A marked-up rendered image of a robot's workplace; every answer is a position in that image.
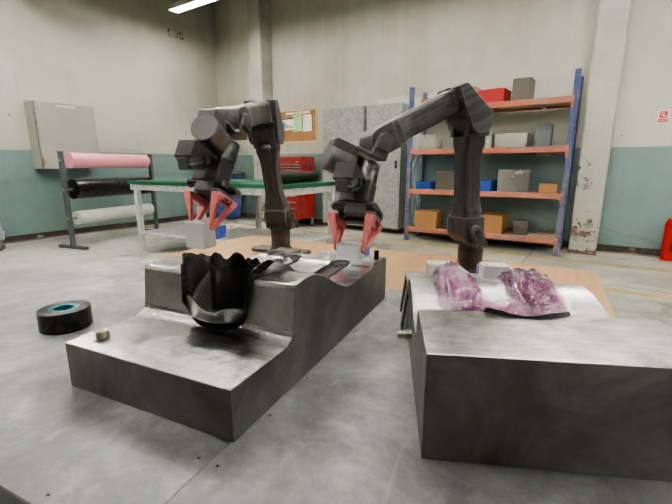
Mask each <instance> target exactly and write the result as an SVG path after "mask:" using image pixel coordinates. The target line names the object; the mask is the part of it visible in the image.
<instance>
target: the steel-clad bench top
mask: <svg viewBox="0 0 672 504"><path fill-rule="evenodd" d="M158 259H159V258H152V257H144V256H137V255H129V254H126V255H121V256H117V257H112V258H108V259H103V260H99V261H94V262H90V263H85V264H81V265H76V266H72V267H67V268H63V269H58V270H54V271H49V272H45V273H40V274H36V275H31V276H27V277H22V278H18V279H13V280H9V281H4V282H0V488H1V489H2V490H4V491H6V492H8V493H9V494H11V495H13V496H14V497H16V498H18V499H19V500H21V501H23V502H25V503H26V504H672V482H670V481H659V480H648V479H637V478H627V477H616V476H605V475H594V474H583V473H573V472H562V471H551V470H540V469H529V468H519V467H508V466H497V465H486V464H475V463H465V462H454V461H443V460H432V459H422V458H421V453H420V443H419V434H418V425H417V416H416V406H415V397H414V388H413V378H412V369H411V360H410V351H409V341H408V340H406V339H405V338H398V337H397V331H398V330H401V325H400V323H401V317H402V312H400V302H401V296H402V290H396V289H389V288H385V299H384V300H383V301H381V302H380V303H379V304H378V305H377V306H376V307H375V308H374V309H373V310H372V311H371V312H370V313H369V314H368V315H367V316H366V317H365V318H364V319H363V320H362V321H361V322H360V323H359V324H357V325H356V326H355V327H354V328H353V329H352V330H351V331H350V332H349V333H348V334H347V335H346V336H345V337H344V338H343V339H342V340H341V341H340V342H339V343H338V344H337V345H336V346H334V347H333V348H332V349H331V350H330V351H329V352H328V353H327V354H326V355H325V356H324V357H323V358H322V359H321V360H320V361H319V362H318V363H317V364H316V365H315V366H314V367H313V368H311V369H310V370H309V371H308V372H307V373H306V374H305V375H304V376H303V377H302V378H301V379H300V380H299V381H298V382H297V383H296V384H295V385H294V386H293V387H292V388H291V389H290V390H289V391H287V392H286V393H285V394H284V395H283V396H282V397H281V398H280V399H279V400H278V401H277V402H276V403H275V404H274V405H273V406H272V407H271V408H270V409H269V410H268V411H267V412H266V413H264V414H263V415H262V416H261V417H260V418H259V419H258V420H257V421H256V422H255V423H254V424H253V425H252V426H251V427H250V428H249V429H248V430H247V431H246V432H245V433H244V434H243V435H242V436H240V437H239V438H238V439H237V440H236V441H235V442H234V443H233V442H230V441H227V440H224V439H221V438H219V437H216V436H213V435H210V434H207V433H204V432H202V431H199V430H196V429H193V428H190V427H188V426H185V425H182V424H179V423H176V422H173V421H171V420H168V419H165V418H162V417H159V416H157V415H154V414H151V413H148V412H145V411H143V410H140V409H137V408H134V407H131V406H128V405H126V404H123V403H120V402H117V401H114V400H112V399H109V398H106V397H103V396H100V395H97V394H95V393H92V392H89V391H86V390H83V389H81V388H78V387H75V386H72V385H71V378H70V372H69V365H68V359H67V352H66V346H65V342H67V341H70V340H73V339H75V338H78V337H80V336H83V335H86V334H88V333H91V332H93V331H96V330H97V329H100V328H104V327H106V326H109V325H112V324H114V323H117V322H119V321H122V320H124V319H127V318H130V317H132V316H135V315H137V314H138V313H139V312H140V311H141V310H142V309H143V308H144V306H145V264H148V263H151V262H153V261H156V260H158ZM70 300H85V301H88V302H90V303H91V308H92V315H93V323H92V324H91V325H90V326H88V327H87V328H85V329H82V330H80V331H76V332H73V333H68V334H63V335H43V334H41V333H39V330H38V324H37V318H36V311H37V310H38V309H40V308H42V307H44V306H46V305H49V304H53V303H57V302H62V301H70Z"/></svg>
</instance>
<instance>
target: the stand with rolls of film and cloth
mask: <svg viewBox="0 0 672 504"><path fill-rule="evenodd" d="M57 156H58V163H59V170H60V177H61V184H62V191H63V198H64V205H65V212H66V219H67V226H68V233H69V239H70V245H68V244H59V248H68V249H78V250H89V247H88V246H78V245H76V239H75V232H74V225H73V222H74V223H75V224H85V223H93V222H100V221H107V220H114V219H121V218H128V217H135V216H136V209H135V205H128V206H119V207H109V208H100V209H91V210H81V211H74V212H73V213H72V210H71V203H70V198H72V199H81V198H94V197H107V196H120V195H132V194H134V190H130V184H127V181H135V180H154V171H153V161H152V154H147V155H132V154H101V153H71V152H67V153H65V154H63V151H57ZM65 166H66V167H68V168H148V167H149V177H125V178H92V179H70V180H68V181H67V175H66V168H65ZM145 193H151V198H152V204H151V203H146V204H142V207H143V215H150V214H153V219H154V229H159V223H158V213H157V202H156V192H155V191H148V190H141V194H145Z"/></svg>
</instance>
